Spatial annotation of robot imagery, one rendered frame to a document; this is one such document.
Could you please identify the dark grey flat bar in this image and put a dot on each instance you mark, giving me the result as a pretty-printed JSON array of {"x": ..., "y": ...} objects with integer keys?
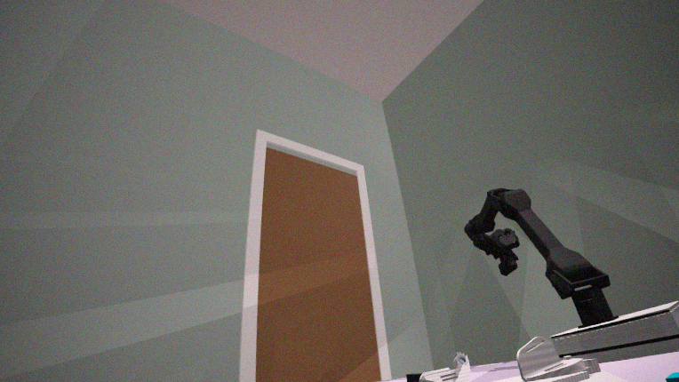
[{"x": 413, "y": 377}]

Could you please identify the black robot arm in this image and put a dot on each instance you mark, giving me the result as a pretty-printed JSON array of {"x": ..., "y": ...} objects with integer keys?
[{"x": 566, "y": 269}]

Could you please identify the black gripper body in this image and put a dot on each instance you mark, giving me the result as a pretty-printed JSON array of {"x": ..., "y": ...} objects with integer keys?
[{"x": 508, "y": 264}]

